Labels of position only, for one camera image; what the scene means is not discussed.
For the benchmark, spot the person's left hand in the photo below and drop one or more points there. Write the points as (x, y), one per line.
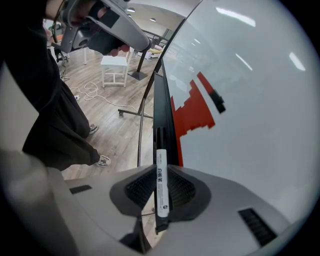
(117, 51)

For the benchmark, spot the white wooden chair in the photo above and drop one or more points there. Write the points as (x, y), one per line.
(113, 61)

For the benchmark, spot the yellow pedestal table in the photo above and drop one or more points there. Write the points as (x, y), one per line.
(137, 75)

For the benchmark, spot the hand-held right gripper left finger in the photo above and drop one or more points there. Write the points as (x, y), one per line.
(100, 195)

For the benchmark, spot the person's black shirt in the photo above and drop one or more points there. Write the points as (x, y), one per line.
(25, 62)

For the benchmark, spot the black metal railing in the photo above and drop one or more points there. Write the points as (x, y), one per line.
(153, 37)

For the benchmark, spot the black white whiteboard marker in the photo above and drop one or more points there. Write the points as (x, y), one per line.
(162, 175)

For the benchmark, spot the person's left forearm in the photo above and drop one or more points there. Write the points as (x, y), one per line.
(53, 8)

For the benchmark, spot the white whiteboard with black frame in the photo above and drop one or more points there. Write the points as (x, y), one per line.
(250, 125)

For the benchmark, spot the red strip with black end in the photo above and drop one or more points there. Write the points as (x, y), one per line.
(206, 85)

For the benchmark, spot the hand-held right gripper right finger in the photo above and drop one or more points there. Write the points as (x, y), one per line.
(220, 200)

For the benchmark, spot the gray white sneaker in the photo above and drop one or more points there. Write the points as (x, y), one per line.
(103, 161)
(93, 128)

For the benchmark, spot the gray fisheye camera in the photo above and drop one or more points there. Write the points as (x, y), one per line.
(83, 42)

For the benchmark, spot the black office chair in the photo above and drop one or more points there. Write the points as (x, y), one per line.
(58, 53)

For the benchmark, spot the person's black trousers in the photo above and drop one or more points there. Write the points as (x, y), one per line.
(62, 140)

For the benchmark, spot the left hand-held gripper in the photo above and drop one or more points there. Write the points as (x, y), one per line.
(67, 32)

